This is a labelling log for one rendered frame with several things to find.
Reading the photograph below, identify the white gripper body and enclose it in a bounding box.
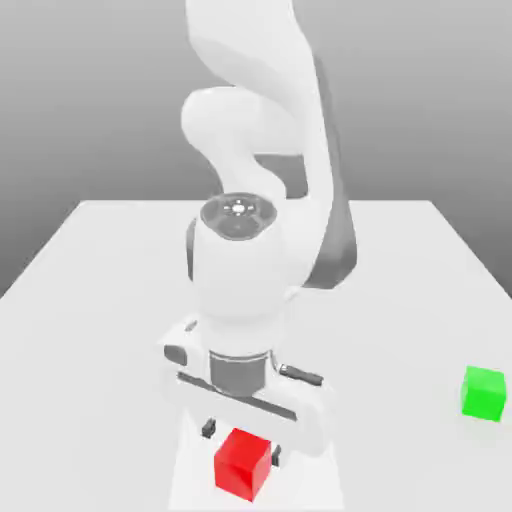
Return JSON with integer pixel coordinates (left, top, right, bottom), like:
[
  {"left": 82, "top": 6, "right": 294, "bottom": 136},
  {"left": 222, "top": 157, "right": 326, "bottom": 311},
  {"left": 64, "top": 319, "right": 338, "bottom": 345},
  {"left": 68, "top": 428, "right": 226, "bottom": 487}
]
[{"left": 159, "top": 364, "right": 328, "bottom": 459}]

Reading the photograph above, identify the small green cube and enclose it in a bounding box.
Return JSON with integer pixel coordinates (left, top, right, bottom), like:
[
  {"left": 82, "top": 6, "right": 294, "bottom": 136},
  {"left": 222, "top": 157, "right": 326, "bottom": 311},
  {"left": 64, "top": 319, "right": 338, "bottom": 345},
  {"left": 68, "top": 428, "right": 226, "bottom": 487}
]
[{"left": 460, "top": 364, "right": 507, "bottom": 424}]

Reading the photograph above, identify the small red cube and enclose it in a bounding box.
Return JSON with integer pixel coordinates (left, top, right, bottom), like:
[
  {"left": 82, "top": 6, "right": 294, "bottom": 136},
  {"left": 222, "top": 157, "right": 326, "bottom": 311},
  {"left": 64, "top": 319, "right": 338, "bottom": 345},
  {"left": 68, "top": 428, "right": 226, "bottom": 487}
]
[{"left": 213, "top": 427, "right": 274, "bottom": 504}]

